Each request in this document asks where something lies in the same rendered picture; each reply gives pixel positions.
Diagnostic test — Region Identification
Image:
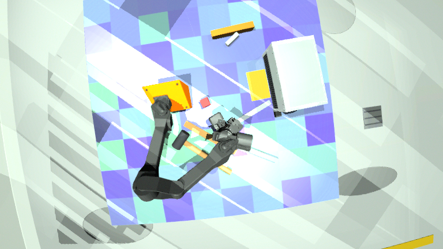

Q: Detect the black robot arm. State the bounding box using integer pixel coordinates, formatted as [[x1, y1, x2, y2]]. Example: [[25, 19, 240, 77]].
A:
[[132, 95, 253, 202]]

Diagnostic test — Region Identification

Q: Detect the orange bar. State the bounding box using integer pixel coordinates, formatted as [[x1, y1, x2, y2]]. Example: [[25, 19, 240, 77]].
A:
[[183, 121, 218, 144]]

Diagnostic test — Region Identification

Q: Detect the brown cylinder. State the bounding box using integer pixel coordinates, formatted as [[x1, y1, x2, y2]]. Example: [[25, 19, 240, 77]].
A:
[[238, 100, 271, 122]]

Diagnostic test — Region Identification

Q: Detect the grey metal cabinet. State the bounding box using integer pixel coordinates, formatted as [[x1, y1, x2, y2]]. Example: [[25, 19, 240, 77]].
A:
[[246, 35, 328, 118]]

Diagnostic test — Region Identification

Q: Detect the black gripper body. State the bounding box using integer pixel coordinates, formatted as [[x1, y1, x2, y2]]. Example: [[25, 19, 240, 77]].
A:
[[208, 112, 228, 132]]

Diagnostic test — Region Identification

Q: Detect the yellow bar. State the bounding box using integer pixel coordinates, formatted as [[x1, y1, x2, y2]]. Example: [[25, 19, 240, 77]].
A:
[[211, 21, 254, 40]]

